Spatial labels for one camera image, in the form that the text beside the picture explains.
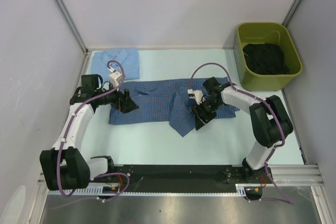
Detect purple cable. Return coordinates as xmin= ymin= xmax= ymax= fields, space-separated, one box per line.
xmin=51 ymin=60 xmax=131 ymax=210
xmin=188 ymin=62 xmax=295 ymax=206

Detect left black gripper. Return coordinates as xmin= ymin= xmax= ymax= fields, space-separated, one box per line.
xmin=95 ymin=80 xmax=139 ymax=113

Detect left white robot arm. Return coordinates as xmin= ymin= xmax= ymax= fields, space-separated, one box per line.
xmin=39 ymin=70 xmax=138 ymax=191

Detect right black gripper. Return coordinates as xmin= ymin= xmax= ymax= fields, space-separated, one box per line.
xmin=191 ymin=98 xmax=223 ymax=130

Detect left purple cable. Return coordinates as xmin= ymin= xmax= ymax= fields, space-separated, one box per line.
xmin=51 ymin=60 xmax=131 ymax=210

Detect aluminium frame rail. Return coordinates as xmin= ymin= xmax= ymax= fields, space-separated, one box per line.
xmin=270 ymin=165 xmax=323 ymax=186

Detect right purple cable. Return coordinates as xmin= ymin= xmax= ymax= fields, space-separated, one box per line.
xmin=188 ymin=62 xmax=295 ymax=206

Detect light blue folded shirt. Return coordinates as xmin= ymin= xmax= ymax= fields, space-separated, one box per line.
xmin=90 ymin=47 xmax=140 ymax=81

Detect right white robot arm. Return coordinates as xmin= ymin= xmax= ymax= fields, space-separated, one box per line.
xmin=187 ymin=77 xmax=293 ymax=183

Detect olive green plastic bin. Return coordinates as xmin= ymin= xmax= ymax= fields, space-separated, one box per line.
xmin=234 ymin=22 xmax=302 ymax=91

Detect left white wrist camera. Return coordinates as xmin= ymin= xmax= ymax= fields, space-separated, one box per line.
xmin=109 ymin=68 xmax=123 ymax=87

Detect blue checkered long sleeve shirt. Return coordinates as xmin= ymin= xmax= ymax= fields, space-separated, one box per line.
xmin=108 ymin=76 xmax=240 ymax=138

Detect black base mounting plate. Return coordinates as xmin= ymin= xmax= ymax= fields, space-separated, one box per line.
xmin=93 ymin=165 xmax=271 ymax=194

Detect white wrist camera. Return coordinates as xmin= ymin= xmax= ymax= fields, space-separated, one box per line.
xmin=109 ymin=68 xmax=123 ymax=87
xmin=187 ymin=89 xmax=204 ymax=105

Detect white slotted cable duct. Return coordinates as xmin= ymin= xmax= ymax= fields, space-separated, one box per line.
xmin=48 ymin=185 xmax=103 ymax=196

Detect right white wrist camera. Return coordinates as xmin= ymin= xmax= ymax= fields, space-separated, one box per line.
xmin=187 ymin=89 xmax=204 ymax=105

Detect black clothes in bin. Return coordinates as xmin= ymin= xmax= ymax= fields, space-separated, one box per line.
xmin=243 ymin=43 xmax=289 ymax=75

